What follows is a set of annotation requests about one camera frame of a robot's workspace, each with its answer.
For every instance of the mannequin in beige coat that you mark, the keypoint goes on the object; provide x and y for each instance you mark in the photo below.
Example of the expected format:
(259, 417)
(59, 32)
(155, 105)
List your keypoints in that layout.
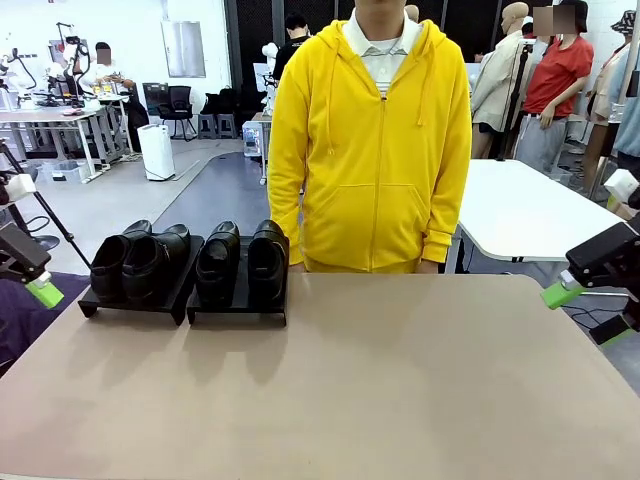
(500, 85)

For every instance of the black shoe stand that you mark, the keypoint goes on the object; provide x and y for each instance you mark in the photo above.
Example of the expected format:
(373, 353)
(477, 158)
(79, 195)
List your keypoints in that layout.
(235, 316)
(130, 307)

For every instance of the white octagonal table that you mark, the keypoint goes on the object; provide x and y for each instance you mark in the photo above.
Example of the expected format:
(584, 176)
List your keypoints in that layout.
(525, 210)

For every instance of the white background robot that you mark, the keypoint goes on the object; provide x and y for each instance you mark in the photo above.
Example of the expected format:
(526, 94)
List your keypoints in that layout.
(270, 52)

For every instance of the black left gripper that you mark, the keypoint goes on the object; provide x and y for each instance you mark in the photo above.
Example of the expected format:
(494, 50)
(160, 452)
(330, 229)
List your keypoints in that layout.
(22, 255)

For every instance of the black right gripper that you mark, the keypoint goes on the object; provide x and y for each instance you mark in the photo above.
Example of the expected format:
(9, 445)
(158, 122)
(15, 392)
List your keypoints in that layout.
(610, 260)

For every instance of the person's right forearm yellow sleeve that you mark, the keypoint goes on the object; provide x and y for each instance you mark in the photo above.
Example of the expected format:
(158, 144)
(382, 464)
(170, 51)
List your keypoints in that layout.
(285, 215)

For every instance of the grey wall panel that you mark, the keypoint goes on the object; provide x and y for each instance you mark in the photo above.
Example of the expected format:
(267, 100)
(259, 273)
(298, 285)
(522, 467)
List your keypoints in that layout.
(183, 50)

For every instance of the mannequin with bucket hat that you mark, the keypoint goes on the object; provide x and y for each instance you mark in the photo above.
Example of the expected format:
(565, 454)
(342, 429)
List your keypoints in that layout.
(607, 85)

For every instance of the white lab desk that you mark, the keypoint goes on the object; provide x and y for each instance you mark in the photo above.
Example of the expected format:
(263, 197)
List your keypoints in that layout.
(50, 117)

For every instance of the seated person white shirt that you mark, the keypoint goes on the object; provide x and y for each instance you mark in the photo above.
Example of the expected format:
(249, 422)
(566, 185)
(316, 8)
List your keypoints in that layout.
(107, 75)

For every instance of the small desktop robot arm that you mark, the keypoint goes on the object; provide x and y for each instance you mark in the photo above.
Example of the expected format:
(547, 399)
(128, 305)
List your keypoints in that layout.
(12, 65)
(72, 60)

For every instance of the clear plastic storage bin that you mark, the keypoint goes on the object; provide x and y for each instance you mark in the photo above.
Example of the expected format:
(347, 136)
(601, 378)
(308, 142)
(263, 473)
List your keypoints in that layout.
(65, 172)

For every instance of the mannequin in blue shirt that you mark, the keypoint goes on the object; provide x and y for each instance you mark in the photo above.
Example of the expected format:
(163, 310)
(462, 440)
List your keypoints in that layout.
(630, 110)

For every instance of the background person in black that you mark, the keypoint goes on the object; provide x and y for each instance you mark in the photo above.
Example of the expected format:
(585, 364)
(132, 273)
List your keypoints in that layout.
(295, 55)

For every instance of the grey stool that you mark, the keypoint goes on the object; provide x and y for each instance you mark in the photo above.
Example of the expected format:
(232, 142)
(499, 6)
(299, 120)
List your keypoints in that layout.
(206, 125)
(226, 125)

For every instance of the white air purifier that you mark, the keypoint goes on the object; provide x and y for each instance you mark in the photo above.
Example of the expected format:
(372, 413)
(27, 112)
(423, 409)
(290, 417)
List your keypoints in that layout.
(156, 152)

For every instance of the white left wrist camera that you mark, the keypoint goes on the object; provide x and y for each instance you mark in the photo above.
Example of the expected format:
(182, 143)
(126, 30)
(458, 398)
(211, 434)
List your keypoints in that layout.
(20, 185)

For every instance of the black tripod with camera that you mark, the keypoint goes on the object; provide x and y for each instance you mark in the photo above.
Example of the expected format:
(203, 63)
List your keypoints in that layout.
(517, 90)

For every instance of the person's left forearm yellow sleeve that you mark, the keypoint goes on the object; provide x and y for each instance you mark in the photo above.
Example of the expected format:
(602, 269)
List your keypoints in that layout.
(450, 210)

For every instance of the mannequin in red t-shirt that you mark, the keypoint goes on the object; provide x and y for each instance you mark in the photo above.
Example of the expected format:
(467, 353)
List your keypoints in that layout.
(555, 75)

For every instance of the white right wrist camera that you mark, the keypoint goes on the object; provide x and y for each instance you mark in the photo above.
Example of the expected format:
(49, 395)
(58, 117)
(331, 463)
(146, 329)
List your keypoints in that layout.
(622, 182)

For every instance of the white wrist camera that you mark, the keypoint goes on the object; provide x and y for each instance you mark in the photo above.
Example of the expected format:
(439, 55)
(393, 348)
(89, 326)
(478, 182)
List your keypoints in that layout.
(20, 185)
(622, 182)

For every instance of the black office chair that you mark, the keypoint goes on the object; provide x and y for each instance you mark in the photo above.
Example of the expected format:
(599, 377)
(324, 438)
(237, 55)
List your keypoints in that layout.
(179, 102)

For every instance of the purple cloth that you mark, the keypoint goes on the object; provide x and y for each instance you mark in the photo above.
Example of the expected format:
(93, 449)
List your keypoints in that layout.
(20, 330)

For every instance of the black bag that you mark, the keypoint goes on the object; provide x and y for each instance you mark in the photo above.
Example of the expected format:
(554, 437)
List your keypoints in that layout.
(222, 102)

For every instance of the lit computer case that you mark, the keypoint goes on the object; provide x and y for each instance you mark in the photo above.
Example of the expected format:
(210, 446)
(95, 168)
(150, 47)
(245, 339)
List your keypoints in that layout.
(252, 140)

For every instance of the black leather shoe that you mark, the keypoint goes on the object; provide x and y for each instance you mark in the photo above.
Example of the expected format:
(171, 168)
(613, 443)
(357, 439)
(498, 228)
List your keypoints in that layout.
(107, 275)
(217, 265)
(150, 275)
(267, 265)

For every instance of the person's left hand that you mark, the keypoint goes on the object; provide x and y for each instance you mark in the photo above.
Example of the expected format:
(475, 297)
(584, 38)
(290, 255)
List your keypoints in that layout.
(429, 267)

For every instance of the black monitor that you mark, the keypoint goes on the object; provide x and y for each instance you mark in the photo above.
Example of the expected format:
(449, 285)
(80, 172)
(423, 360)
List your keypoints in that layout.
(155, 97)

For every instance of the person in yellow hoodie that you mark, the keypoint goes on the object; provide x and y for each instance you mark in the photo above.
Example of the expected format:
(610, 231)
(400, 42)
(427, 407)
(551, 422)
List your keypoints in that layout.
(370, 150)

